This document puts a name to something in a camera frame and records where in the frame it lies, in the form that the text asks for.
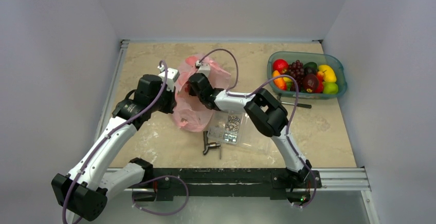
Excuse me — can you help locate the clear plastic screw box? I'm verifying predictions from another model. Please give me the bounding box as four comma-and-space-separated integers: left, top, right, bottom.
207, 111, 271, 155

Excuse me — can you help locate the dark purple plum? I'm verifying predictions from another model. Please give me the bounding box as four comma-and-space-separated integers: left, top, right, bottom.
302, 74, 319, 93

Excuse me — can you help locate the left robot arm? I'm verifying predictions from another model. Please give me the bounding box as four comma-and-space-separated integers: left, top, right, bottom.
51, 70, 179, 223

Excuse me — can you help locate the teal plastic tub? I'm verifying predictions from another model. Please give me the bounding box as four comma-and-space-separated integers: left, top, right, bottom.
267, 51, 348, 100

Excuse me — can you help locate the green lime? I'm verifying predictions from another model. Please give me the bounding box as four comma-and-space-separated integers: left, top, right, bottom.
322, 82, 339, 95

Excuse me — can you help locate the black metal tool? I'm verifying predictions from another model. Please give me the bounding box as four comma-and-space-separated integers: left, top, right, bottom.
203, 130, 222, 160

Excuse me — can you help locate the orange red fruit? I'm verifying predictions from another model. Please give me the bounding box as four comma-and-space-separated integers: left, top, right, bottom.
272, 70, 287, 90

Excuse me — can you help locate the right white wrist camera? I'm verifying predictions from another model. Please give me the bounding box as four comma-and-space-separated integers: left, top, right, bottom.
195, 61, 211, 78

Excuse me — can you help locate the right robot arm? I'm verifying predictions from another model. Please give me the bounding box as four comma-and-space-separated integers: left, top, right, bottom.
188, 73, 316, 186

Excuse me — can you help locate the red apple in tub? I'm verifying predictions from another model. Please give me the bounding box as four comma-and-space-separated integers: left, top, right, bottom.
315, 71, 324, 94

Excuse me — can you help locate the dark green avocado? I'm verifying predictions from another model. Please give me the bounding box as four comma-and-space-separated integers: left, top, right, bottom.
303, 62, 318, 75

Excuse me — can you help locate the red apple from bag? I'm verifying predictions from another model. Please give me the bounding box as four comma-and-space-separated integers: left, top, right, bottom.
272, 59, 289, 74

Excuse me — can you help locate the purple grapes bunch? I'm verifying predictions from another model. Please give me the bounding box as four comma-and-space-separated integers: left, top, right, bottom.
284, 60, 305, 91

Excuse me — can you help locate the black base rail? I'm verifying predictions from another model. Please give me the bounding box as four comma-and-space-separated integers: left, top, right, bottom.
130, 168, 322, 203

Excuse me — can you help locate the pink plastic bag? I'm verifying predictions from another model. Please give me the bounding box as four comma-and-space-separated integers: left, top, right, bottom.
172, 54, 231, 132

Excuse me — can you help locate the aluminium frame rail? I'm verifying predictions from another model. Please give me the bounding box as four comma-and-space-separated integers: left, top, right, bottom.
105, 43, 369, 210

